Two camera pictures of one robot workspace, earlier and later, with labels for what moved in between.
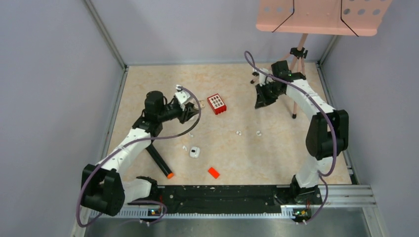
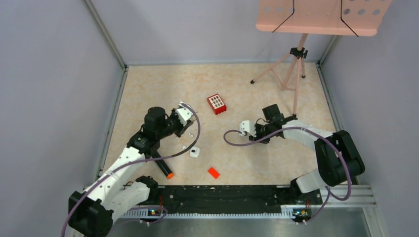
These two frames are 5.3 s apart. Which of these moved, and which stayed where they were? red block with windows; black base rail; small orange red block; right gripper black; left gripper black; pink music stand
Moved: right gripper black; left gripper black
Stayed: pink music stand; red block with windows; small orange red block; black base rail
